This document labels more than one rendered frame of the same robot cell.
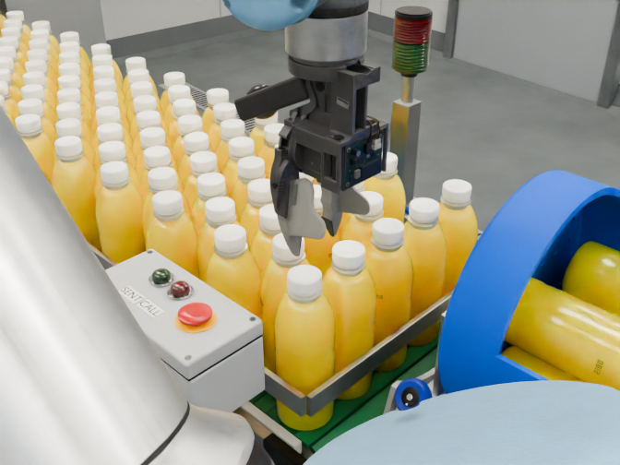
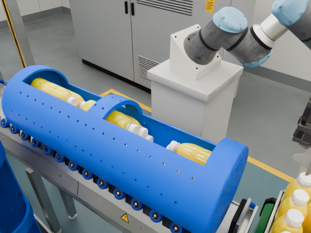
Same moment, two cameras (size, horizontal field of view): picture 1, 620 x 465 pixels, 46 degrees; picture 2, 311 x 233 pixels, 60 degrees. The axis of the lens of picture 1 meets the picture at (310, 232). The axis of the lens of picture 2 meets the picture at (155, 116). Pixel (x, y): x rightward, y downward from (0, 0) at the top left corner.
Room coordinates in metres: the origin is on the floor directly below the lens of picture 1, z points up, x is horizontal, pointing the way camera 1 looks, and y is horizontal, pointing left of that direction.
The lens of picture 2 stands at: (1.09, -0.51, 1.72)
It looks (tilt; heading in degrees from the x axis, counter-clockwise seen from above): 37 degrees down; 170
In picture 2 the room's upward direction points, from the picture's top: straight up
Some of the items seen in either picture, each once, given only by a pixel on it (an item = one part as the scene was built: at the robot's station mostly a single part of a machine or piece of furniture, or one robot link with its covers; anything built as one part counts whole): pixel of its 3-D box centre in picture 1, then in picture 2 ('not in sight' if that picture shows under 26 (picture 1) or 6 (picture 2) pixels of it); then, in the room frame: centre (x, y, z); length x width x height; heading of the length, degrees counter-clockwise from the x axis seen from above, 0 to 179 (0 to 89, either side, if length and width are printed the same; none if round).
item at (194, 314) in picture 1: (195, 315); not in sight; (0.60, 0.12, 1.11); 0.04 x 0.04 x 0.01
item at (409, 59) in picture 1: (411, 53); not in sight; (1.22, -0.17, 1.18); 0.06 x 0.06 x 0.05
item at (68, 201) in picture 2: not in sight; (64, 188); (-0.09, -0.90, 0.31); 0.06 x 0.06 x 0.63; 46
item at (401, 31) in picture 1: (412, 28); not in sight; (1.22, -0.17, 1.23); 0.06 x 0.06 x 0.04
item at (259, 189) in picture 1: (262, 193); not in sight; (0.88, 0.07, 1.10); 0.04 x 0.04 x 0.02
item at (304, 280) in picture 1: (304, 283); (305, 180); (0.67, 0.01, 1.10); 0.04 x 0.04 x 0.02
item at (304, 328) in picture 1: (304, 351); (294, 201); (0.67, 0.01, 1.00); 0.07 x 0.07 x 0.19
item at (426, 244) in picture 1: (417, 276); not in sight; (0.82, -0.15, 1.00); 0.07 x 0.07 x 0.19
